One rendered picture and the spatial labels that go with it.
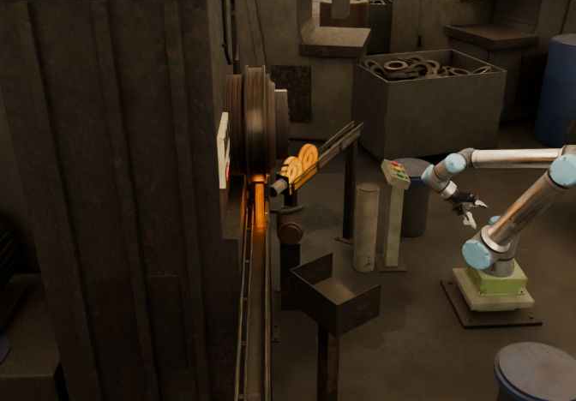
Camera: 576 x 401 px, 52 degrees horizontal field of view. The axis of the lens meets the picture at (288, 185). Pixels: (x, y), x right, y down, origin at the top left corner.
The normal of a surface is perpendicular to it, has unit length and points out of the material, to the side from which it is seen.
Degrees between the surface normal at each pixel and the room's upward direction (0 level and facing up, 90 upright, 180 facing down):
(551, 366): 0
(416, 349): 0
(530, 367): 0
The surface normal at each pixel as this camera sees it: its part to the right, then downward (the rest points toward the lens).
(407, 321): 0.00, -0.90
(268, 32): -0.22, 0.42
